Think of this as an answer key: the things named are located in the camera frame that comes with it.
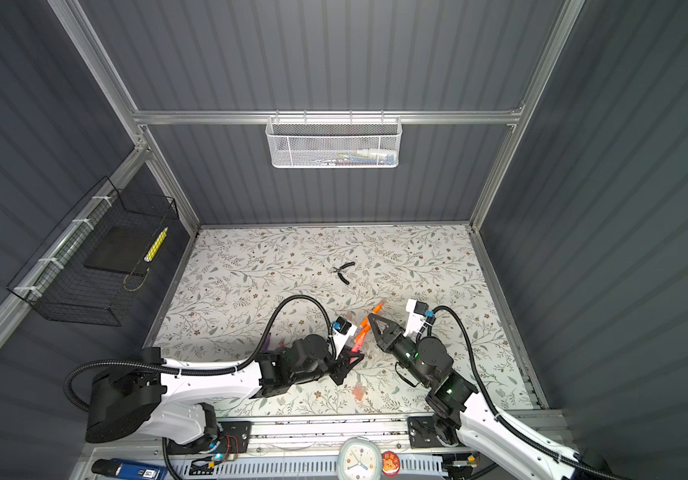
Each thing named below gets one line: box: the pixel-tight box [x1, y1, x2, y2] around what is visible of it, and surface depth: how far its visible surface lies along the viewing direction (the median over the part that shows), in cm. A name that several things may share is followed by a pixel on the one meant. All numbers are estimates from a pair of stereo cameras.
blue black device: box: [92, 458, 168, 480], surface depth 68 cm
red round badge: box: [381, 451, 401, 477], surface depth 71 cm
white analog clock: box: [337, 436, 383, 480], surface depth 70 cm
